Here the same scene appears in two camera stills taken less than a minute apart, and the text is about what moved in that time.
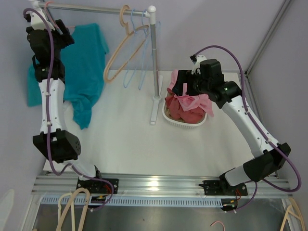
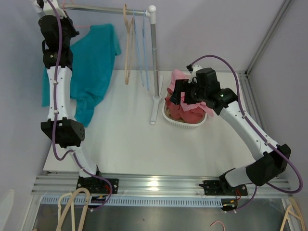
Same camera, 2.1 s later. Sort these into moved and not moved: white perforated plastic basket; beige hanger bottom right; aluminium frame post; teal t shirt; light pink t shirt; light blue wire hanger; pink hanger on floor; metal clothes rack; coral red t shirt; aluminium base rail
Moved: teal t shirt; light blue wire hanger
Not moved: metal clothes rack; light pink t shirt; white perforated plastic basket; aluminium base rail; pink hanger on floor; coral red t shirt; aluminium frame post; beige hanger bottom right
